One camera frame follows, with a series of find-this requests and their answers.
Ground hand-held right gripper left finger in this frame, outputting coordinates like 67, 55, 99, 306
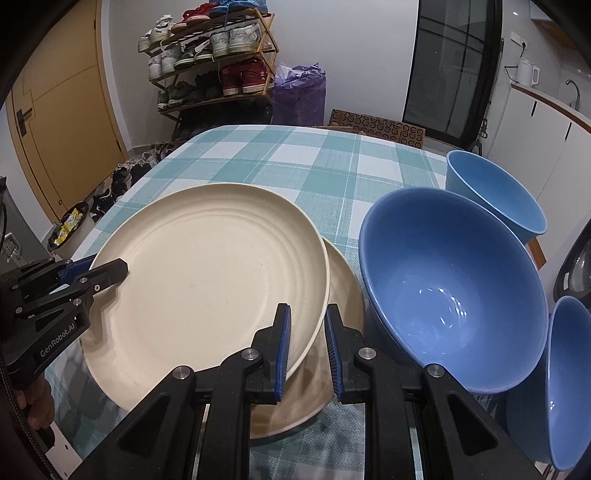
69, 302, 293, 480

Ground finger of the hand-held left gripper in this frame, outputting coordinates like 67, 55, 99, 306
58, 257, 95, 283
69, 258, 129, 296

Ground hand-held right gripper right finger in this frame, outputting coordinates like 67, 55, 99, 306
324, 303, 539, 480

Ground cream round plate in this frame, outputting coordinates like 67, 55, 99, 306
79, 183, 331, 411
249, 237, 366, 440

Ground blue plastic bowl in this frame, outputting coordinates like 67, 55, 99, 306
505, 295, 591, 472
359, 187, 549, 395
445, 150, 548, 245

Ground person's left hand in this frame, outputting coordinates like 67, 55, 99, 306
23, 376, 56, 432

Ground pile of scattered shoes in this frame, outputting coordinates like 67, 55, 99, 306
90, 141, 178, 222

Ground yellow wooden door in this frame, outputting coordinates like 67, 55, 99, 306
11, 0, 127, 222

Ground wooden shoe rack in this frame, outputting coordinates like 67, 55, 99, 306
139, 9, 280, 139

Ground brown circle-print cardboard box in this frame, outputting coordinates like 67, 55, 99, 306
330, 108, 426, 148

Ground white washing machine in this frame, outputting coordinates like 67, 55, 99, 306
551, 226, 591, 308

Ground purple plastic bag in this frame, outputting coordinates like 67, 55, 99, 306
272, 65, 326, 127

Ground white base cabinets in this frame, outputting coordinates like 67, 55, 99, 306
480, 80, 591, 222

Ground black framed glass door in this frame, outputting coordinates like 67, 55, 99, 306
402, 0, 504, 148

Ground white electric kettle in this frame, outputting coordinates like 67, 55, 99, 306
517, 58, 541, 88

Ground black braided cable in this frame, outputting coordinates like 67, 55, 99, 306
0, 360, 58, 480

